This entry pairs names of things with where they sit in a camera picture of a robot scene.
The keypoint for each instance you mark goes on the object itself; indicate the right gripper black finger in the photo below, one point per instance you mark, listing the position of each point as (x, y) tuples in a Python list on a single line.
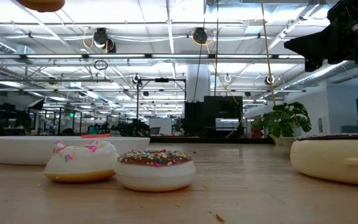
[(312, 64), (315, 45)]

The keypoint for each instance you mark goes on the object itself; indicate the large chocolate drizzled donut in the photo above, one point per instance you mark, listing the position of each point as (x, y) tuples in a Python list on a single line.
[(331, 161)]

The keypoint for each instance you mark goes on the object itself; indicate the small chocolate sprinkled donut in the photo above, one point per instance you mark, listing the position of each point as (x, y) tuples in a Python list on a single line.
[(155, 174)]

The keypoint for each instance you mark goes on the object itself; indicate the small red iced donut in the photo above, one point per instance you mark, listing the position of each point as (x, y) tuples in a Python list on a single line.
[(95, 136)]

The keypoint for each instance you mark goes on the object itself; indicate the small white pink-sprinkled donut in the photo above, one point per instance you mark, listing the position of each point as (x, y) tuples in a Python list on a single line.
[(82, 163)]

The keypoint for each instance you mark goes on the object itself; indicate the small blue iced donut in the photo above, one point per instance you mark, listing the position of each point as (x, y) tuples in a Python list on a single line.
[(42, 4)]

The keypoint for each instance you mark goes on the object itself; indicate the green potted plant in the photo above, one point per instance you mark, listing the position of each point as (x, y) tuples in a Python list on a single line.
[(286, 121)]

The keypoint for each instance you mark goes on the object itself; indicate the black computer case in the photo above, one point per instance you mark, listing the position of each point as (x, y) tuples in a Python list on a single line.
[(219, 115)]

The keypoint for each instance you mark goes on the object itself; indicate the white round plate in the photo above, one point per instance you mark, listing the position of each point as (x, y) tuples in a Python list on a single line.
[(17, 151)]

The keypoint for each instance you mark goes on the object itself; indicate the black aluminium table frame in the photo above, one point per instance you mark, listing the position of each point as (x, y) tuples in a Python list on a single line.
[(213, 140)]

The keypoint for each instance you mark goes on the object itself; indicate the black background gantry frame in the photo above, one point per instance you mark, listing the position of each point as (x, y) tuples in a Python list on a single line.
[(138, 102)]

